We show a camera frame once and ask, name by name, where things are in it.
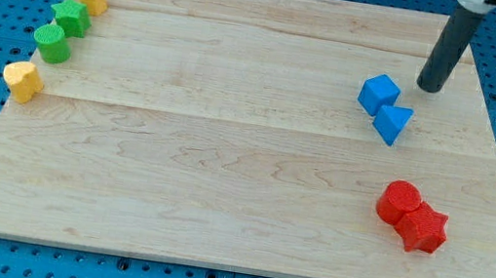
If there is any blue triangular prism block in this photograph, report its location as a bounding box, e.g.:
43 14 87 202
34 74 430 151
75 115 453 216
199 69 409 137
372 105 414 146

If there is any green cylinder block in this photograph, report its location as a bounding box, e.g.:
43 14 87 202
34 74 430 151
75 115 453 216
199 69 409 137
33 23 71 64

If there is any wooden board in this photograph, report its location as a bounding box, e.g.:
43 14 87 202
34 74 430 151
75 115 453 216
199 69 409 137
0 0 496 278

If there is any green star block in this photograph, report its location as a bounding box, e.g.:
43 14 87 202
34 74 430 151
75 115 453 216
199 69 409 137
51 0 92 38

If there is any red star block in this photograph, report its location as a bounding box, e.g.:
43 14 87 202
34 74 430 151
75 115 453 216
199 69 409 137
395 202 449 254

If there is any red cylinder block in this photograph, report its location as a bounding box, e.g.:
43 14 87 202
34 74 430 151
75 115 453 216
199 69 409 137
375 179 422 225

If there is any blue cube block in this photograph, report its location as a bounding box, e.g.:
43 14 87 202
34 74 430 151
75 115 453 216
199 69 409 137
358 74 401 116

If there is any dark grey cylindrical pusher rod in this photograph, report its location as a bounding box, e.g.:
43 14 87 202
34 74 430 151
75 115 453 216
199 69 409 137
417 3 485 93

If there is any yellow heart block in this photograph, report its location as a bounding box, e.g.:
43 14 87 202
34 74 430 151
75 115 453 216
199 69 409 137
2 61 44 104

